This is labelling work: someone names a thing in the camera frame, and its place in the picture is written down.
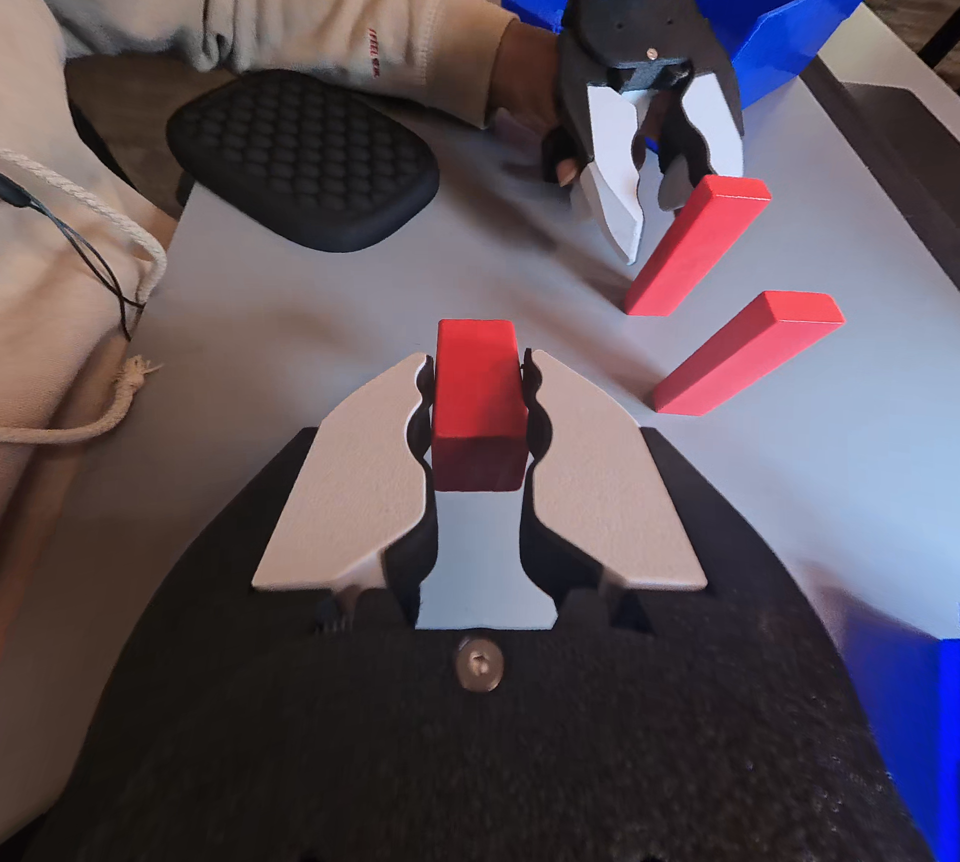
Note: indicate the black wrist rest pad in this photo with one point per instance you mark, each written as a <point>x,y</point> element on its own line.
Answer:
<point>300,158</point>

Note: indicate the red wooden arch block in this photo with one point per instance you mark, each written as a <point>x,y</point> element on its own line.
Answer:
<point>480,405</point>

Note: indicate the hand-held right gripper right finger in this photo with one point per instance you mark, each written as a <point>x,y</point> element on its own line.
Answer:
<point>615,502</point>

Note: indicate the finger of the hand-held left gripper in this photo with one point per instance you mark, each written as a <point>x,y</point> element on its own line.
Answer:
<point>720,128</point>
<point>612,158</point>

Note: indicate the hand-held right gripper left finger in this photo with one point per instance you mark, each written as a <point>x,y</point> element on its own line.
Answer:
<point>338,502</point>

